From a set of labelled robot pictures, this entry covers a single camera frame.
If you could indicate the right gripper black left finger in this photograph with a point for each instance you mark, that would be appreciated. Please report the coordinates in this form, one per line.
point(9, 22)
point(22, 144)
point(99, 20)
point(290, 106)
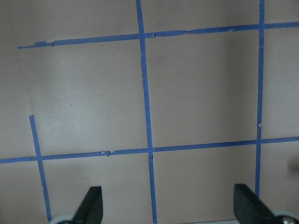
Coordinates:
point(90, 210)

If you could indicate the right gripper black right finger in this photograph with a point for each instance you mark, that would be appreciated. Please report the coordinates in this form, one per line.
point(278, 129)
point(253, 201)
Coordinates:
point(248, 208)

